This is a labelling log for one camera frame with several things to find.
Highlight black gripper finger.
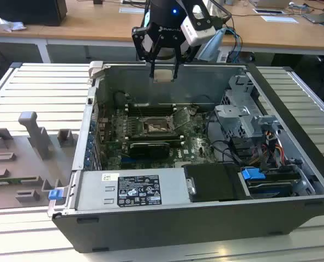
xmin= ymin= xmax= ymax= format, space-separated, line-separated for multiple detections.
xmin=131 ymin=26 xmax=164 ymax=80
xmin=173 ymin=40 xmax=201 ymax=81

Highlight square silver cpu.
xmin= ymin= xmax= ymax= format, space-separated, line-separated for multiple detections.
xmin=153 ymin=69 xmax=175 ymax=83

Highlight cpu socket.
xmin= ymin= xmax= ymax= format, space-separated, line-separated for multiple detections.
xmin=138 ymin=115 xmax=179 ymax=136

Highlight wooden desk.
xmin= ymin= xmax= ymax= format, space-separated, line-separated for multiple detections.
xmin=0 ymin=0 xmax=324 ymax=57

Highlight green motherboard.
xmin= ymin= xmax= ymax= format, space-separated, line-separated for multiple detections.
xmin=98 ymin=104 xmax=220 ymax=170

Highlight grey metal drive cage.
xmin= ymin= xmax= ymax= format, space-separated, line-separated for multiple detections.
xmin=213 ymin=73 xmax=283 ymax=140

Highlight flat tablet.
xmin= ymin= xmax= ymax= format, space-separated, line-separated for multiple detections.
xmin=253 ymin=8 xmax=286 ymax=15

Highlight black graphics card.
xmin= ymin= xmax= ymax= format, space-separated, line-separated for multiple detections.
xmin=129 ymin=141 xmax=171 ymax=160

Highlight white paper sheet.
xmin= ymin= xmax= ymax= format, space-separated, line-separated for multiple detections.
xmin=260 ymin=15 xmax=299 ymax=24

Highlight black box on desk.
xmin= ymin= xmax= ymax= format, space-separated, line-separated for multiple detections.
xmin=0 ymin=0 xmax=68 ymax=27

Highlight crumpled white paper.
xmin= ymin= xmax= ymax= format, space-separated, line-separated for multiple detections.
xmin=0 ymin=14 xmax=27 ymax=32

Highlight black plastic shroud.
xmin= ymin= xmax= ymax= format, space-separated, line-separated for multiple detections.
xmin=183 ymin=163 xmax=251 ymax=204

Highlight blue disk carrier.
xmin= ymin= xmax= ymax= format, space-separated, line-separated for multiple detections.
xmin=240 ymin=166 xmax=267 ymax=181

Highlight grey laptop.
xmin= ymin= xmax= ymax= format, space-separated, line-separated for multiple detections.
xmin=302 ymin=11 xmax=324 ymax=26

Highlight silver power supply unit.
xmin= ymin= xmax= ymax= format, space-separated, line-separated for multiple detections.
xmin=75 ymin=167 xmax=193 ymax=211

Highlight black hard disk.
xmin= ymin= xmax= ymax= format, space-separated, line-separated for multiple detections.
xmin=244 ymin=174 xmax=301 ymax=198

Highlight grey parts rack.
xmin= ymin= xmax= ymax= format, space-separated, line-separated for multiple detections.
xmin=0 ymin=111 xmax=80 ymax=211

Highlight blue case latch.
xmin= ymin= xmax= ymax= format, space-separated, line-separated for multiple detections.
xmin=49 ymin=188 xmax=63 ymax=201

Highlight black open pc case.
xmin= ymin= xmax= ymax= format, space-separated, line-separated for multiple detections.
xmin=47 ymin=61 xmax=324 ymax=253

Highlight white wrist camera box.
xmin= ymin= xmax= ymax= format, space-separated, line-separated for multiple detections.
xmin=180 ymin=3 xmax=216 ymax=46

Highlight grey case corner bracket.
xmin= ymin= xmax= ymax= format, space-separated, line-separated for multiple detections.
xmin=88 ymin=61 xmax=106 ymax=80

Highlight thin black wire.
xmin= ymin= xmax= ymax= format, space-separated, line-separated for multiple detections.
xmin=189 ymin=94 xmax=216 ymax=106

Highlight blue hanging cables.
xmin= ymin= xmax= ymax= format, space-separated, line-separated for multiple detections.
xmin=224 ymin=25 xmax=243 ymax=63

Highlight thick black cable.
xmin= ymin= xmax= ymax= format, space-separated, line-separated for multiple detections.
xmin=210 ymin=139 xmax=243 ymax=166

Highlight coloured power wire bundle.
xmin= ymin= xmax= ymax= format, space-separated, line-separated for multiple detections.
xmin=250 ymin=130 xmax=286 ymax=168

